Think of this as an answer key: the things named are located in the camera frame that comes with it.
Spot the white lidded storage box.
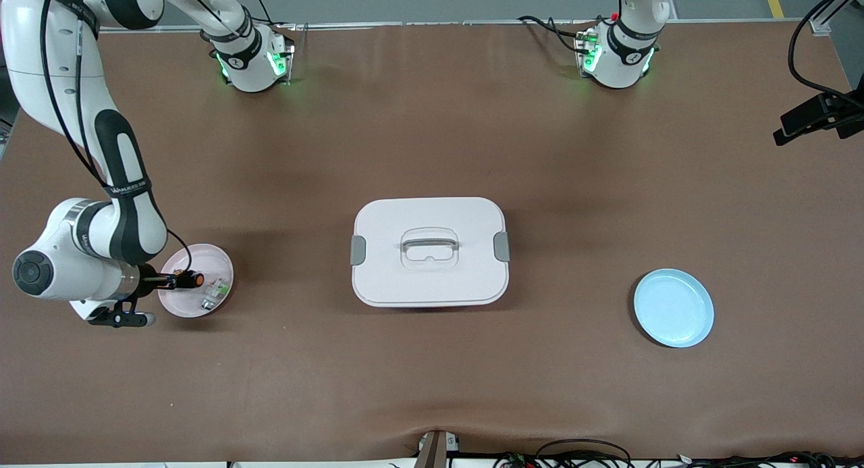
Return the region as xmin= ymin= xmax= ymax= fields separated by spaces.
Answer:
xmin=350 ymin=197 xmax=511 ymax=309

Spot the pink round plate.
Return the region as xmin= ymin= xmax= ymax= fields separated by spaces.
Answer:
xmin=157 ymin=243 xmax=235 ymax=319

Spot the light blue round plate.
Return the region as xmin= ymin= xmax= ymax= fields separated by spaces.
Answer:
xmin=633 ymin=268 xmax=715 ymax=348

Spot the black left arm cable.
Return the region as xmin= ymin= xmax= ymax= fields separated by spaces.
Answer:
xmin=788 ymin=0 xmax=864 ymax=101

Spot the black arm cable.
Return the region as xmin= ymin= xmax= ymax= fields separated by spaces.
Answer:
xmin=37 ymin=0 xmax=194 ymax=274
xmin=788 ymin=0 xmax=864 ymax=101

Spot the green and white switch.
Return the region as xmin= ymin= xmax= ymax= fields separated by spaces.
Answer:
xmin=201 ymin=276 xmax=234 ymax=312

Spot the aluminium frame profile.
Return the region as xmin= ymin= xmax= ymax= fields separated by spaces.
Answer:
xmin=808 ymin=0 xmax=864 ymax=36

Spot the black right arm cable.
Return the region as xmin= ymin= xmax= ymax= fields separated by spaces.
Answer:
xmin=37 ymin=0 xmax=194 ymax=274

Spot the black base power cable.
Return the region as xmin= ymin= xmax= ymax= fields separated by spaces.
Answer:
xmin=518 ymin=14 xmax=588 ymax=55

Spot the brown camera post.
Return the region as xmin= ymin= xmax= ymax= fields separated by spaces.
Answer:
xmin=413 ymin=430 xmax=461 ymax=468

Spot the black cable bundle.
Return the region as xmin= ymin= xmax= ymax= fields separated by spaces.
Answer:
xmin=675 ymin=451 xmax=864 ymax=468

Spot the black looped cable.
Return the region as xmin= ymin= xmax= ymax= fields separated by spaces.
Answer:
xmin=535 ymin=439 xmax=633 ymax=468

